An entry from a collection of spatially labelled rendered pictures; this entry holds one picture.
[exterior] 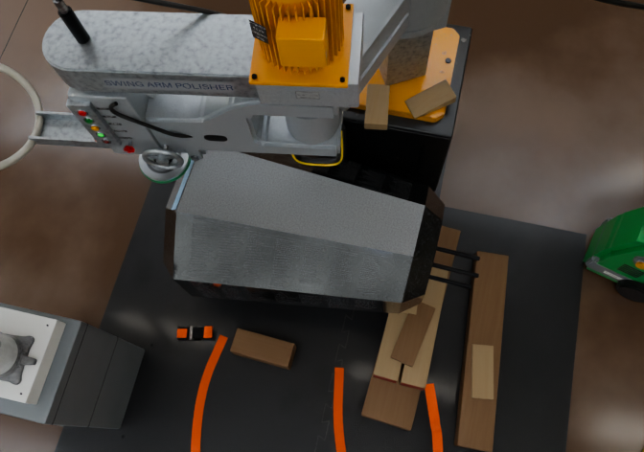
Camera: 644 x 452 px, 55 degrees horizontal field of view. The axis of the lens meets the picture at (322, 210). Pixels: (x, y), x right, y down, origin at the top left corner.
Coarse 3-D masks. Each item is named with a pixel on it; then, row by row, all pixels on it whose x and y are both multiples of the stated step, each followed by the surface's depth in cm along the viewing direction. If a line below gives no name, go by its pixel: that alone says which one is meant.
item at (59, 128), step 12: (48, 120) 247; (60, 120) 247; (72, 120) 246; (48, 132) 245; (60, 132) 245; (72, 132) 245; (84, 132) 244; (48, 144) 243; (60, 144) 242; (72, 144) 241; (84, 144) 240; (96, 144) 239; (192, 156) 236
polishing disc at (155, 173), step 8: (176, 152) 261; (152, 160) 260; (176, 160) 260; (184, 160) 260; (144, 168) 259; (152, 168) 259; (184, 168) 259; (152, 176) 258; (160, 176) 258; (168, 176) 257; (176, 176) 258
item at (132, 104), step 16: (80, 96) 196; (96, 96) 196; (112, 96) 195; (128, 96) 196; (144, 96) 209; (128, 112) 203; (144, 112) 209; (112, 128) 215; (128, 128) 214; (144, 128) 213; (144, 144) 224
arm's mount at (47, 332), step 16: (0, 320) 239; (16, 320) 239; (32, 320) 239; (48, 320) 238; (48, 336) 236; (32, 352) 234; (48, 352) 237; (32, 368) 232; (48, 368) 239; (0, 384) 230; (32, 384) 230; (16, 400) 228; (32, 400) 232
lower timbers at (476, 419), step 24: (456, 240) 317; (480, 264) 314; (504, 264) 313; (480, 288) 309; (504, 288) 309; (480, 312) 305; (480, 336) 301; (384, 384) 294; (384, 408) 290; (408, 408) 289; (480, 408) 289; (456, 432) 292; (480, 432) 286
